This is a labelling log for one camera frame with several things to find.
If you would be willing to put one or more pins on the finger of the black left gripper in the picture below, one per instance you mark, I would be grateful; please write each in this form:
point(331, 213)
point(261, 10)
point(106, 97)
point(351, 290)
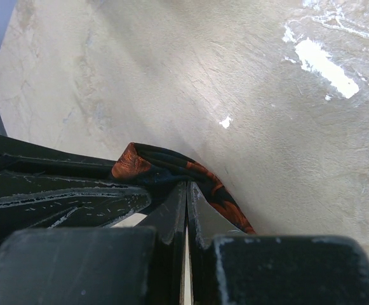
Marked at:
point(49, 188)

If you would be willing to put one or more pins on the black orange floral tie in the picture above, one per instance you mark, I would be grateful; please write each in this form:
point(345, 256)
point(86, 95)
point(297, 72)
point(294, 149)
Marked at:
point(157, 169)

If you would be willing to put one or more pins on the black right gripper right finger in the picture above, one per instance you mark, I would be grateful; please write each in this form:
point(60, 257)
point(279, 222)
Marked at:
point(229, 266)

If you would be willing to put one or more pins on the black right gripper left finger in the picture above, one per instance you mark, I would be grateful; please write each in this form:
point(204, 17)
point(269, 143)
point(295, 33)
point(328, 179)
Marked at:
point(142, 264)

